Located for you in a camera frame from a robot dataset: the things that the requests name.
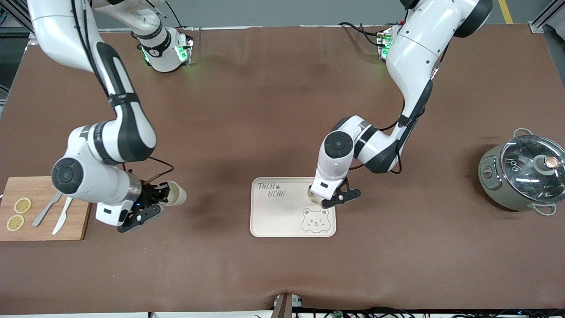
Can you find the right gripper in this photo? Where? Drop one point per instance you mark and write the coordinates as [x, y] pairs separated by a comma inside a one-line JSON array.
[[149, 192]]

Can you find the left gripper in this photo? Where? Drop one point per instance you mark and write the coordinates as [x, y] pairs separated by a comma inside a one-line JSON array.
[[310, 187]]

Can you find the white IKEA cup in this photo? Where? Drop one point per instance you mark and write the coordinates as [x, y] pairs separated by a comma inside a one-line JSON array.
[[178, 194], [314, 197]]

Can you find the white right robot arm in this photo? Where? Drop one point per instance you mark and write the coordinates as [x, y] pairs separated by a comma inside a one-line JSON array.
[[128, 132]]

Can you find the beige bear print tray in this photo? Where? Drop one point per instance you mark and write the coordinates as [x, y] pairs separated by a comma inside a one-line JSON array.
[[282, 216]]

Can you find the white plastic knife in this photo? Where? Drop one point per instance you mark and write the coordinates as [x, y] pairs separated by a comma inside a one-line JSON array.
[[62, 221]]

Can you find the grey plastic knife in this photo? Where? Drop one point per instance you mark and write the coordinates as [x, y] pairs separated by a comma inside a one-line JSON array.
[[44, 214]]

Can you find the bamboo cutting board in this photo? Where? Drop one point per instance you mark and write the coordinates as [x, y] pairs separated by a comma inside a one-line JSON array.
[[26, 185]]

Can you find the yellow lemon slice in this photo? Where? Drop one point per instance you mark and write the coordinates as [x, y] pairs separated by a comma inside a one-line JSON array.
[[22, 205], [15, 222]]

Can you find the grey-green electric cooking pot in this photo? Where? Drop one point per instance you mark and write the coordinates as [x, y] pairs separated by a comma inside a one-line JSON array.
[[494, 185]]

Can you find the glass pot lid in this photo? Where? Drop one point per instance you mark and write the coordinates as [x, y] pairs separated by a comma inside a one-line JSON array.
[[521, 176]]

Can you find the metal table clamp mount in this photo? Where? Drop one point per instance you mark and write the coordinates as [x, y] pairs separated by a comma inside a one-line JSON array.
[[284, 307]]

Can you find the aluminium frame profile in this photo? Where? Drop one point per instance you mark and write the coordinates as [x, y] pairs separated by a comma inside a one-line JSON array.
[[17, 13], [536, 27]]

